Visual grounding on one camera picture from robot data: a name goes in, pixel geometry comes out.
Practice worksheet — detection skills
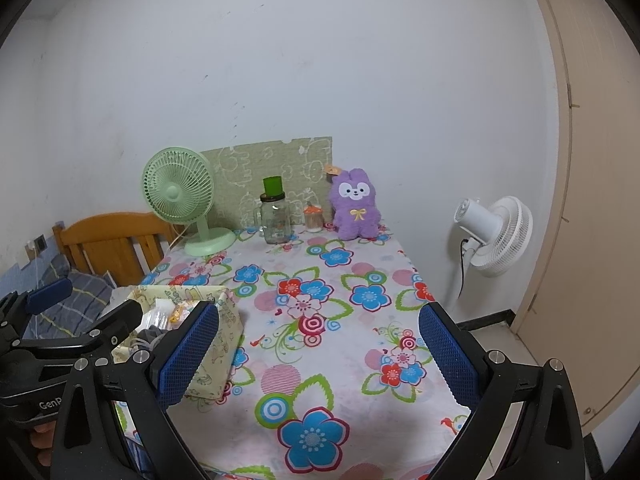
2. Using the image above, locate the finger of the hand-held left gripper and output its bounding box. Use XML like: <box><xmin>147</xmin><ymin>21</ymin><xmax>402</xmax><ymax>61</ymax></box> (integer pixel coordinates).
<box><xmin>75</xmin><ymin>300</ymin><xmax>144</xmax><ymax>358</ymax></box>
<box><xmin>25</xmin><ymin>277</ymin><xmax>74</xmax><ymax>316</ymax></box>

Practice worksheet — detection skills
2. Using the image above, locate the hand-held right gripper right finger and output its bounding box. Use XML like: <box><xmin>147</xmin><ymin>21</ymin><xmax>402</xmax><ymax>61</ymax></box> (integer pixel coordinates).
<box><xmin>417</xmin><ymin>302</ymin><xmax>586</xmax><ymax>480</ymax></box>

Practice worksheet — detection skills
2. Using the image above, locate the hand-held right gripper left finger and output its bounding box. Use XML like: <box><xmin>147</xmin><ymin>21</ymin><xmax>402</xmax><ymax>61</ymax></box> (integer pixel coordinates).
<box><xmin>50</xmin><ymin>301</ymin><xmax>221</xmax><ymax>480</ymax></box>

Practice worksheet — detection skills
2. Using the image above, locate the yellow fabric storage box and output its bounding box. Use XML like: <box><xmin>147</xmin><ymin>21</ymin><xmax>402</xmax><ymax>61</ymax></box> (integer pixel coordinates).
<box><xmin>112</xmin><ymin>284</ymin><xmax>246</xmax><ymax>403</ymax></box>

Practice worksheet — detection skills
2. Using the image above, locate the clear plastic packet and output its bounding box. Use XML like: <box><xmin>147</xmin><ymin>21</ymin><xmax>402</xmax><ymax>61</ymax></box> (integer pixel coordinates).
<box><xmin>141</xmin><ymin>309</ymin><xmax>172</xmax><ymax>332</ymax></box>

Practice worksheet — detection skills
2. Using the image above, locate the person's left hand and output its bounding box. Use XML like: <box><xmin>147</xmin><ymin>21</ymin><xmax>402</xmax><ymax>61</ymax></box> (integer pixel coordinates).
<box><xmin>29</xmin><ymin>417</ymin><xmax>58</xmax><ymax>456</ymax></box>

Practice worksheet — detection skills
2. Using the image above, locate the blue plaid bedding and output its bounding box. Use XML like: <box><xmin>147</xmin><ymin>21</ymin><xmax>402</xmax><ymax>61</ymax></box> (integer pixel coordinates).
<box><xmin>0</xmin><ymin>255</ymin><xmax>120</xmax><ymax>343</ymax></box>

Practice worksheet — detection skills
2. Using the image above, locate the black baseboard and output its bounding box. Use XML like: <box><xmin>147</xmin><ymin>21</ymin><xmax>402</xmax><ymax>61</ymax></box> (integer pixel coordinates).
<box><xmin>457</xmin><ymin>309</ymin><xmax>514</xmax><ymax>332</ymax></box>

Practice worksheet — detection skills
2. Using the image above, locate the wooden headboard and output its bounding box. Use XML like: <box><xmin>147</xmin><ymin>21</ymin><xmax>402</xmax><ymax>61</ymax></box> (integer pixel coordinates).
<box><xmin>52</xmin><ymin>211</ymin><xmax>181</xmax><ymax>288</ymax></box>

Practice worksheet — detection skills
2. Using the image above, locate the white standing fan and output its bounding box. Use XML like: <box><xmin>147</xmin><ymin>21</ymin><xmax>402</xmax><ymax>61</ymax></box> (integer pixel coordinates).
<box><xmin>447</xmin><ymin>196</ymin><xmax>533</xmax><ymax>311</ymax></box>

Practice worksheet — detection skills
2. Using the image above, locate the green desk fan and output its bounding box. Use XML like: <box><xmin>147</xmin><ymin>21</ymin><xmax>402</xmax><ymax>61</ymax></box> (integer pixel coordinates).
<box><xmin>141</xmin><ymin>147</ymin><xmax>236</xmax><ymax>257</ymax></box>

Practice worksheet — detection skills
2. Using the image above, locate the glass jar with green lid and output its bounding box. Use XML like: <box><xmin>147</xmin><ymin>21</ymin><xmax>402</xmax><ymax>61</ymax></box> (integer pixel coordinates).
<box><xmin>254</xmin><ymin>176</ymin><xmax>293</xmax><ymax>246</ymax></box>

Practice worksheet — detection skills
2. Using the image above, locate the purple plush toy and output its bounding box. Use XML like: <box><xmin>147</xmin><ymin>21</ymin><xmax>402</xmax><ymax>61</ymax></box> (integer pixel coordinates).
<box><xmin>323</xmin><ymin>164</ymin><xmax>383</xmax><ymax>241</ymax></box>

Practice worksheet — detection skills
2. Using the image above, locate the cotton swab jar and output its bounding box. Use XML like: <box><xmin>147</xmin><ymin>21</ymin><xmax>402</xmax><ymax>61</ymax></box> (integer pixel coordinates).
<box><xmin>304</xmin><ymin>202</ymin><xmax>324</xmax><ymax>233</ymax></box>

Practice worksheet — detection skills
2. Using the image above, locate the beige door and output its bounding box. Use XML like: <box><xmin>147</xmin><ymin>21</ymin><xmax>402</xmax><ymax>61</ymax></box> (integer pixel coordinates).
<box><xmin>510</xmin><ymin>0</ymin><xmax>640</xmax><ymax>433</ymax></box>

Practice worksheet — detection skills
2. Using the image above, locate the green patterned board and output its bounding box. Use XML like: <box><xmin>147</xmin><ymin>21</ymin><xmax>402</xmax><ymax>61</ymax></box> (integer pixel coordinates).
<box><xmin>200</xmin><ymin>136</ymin><xmax>333</xmax><ymax>231</ymax></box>

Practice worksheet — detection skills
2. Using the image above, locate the black fan cable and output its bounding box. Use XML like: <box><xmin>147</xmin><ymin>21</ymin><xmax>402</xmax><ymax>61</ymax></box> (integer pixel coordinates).
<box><xmin>458</xmin><ymin>237</ymin><xmax>474</xmax><ymax>300</ymax></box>

